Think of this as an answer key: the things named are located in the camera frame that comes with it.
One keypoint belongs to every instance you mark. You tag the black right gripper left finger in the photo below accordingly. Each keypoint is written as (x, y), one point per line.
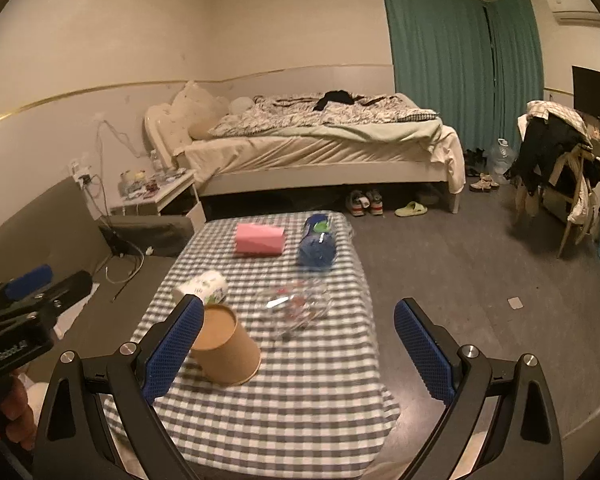
(74, 441)

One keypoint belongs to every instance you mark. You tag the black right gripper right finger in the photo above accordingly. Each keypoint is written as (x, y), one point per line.
(523, 440)

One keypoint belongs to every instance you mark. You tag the brown kraft paper cup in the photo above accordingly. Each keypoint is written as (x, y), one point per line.
(225, 352)

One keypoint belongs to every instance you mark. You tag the white printed paper cup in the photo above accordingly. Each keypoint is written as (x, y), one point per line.
(210, 287)

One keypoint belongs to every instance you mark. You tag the clear printed glass cup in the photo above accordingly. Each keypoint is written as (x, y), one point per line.
(293, 306)

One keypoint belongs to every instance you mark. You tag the person's left hand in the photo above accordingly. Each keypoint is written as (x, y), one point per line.
(19, 426)

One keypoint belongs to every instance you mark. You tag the grey sofa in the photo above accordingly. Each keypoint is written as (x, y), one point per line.
(57, 229)

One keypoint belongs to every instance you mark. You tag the grey white checkered tablecloth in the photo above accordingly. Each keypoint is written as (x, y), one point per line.
(317, 408)

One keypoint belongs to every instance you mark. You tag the white bedside table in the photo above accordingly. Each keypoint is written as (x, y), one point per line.
(179, 196)

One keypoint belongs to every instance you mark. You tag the green slipper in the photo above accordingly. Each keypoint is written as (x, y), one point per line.
(412, 209)

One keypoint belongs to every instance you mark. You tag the pink faceted box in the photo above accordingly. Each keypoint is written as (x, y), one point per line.
(259, 239)

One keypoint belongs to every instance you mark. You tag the sneaker under bed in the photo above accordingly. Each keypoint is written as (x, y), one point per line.
(357, 203)

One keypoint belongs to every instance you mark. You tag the large clear water jug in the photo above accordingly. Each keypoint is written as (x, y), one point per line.
(499, 159)

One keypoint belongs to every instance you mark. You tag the wooden chair with clothes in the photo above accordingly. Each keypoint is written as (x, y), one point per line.
(556, 154)

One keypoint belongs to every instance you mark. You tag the bed with cream bedding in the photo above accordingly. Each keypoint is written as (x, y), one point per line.
(266, 143)

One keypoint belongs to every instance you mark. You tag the black television screen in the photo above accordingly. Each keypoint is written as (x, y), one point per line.
(586, 91)

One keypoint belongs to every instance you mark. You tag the green curtain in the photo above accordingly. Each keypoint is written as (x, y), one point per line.
(477, 63)

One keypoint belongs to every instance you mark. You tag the white air conditioner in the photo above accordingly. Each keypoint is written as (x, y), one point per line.
(574, 12)

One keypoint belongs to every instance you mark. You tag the white wall power strip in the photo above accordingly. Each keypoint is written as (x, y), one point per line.
(80, 172)

